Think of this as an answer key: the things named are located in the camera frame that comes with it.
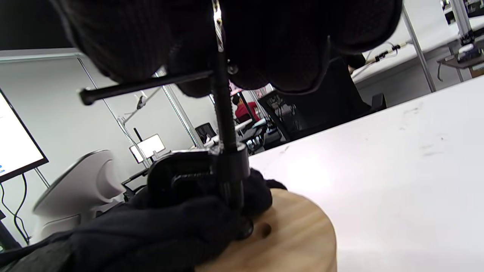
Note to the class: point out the metal post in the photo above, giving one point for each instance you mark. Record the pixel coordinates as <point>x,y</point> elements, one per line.
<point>419,53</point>

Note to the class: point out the large lit monitor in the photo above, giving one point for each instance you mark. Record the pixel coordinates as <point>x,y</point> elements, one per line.
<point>15,143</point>

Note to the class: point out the white curved stand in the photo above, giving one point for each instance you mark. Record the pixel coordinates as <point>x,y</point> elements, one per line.
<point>75,189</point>

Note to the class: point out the black mesh office chair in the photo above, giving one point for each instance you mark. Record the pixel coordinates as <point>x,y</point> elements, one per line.
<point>325,109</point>

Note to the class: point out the person's left hand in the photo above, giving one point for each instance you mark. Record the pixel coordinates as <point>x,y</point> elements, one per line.
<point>159,238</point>

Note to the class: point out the black metal clamp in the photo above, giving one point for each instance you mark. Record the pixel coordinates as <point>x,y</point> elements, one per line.
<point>230,132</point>

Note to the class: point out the round wooden disc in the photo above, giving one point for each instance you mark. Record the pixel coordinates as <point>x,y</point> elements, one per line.
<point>295,241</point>

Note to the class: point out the person's right hand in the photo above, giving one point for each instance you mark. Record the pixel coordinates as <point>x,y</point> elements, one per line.
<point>283,37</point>

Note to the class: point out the grey aluminium post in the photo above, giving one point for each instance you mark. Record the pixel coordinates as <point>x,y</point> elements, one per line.
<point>463,20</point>

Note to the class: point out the small lit monitor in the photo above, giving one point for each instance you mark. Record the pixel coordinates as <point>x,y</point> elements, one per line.
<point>149,147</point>

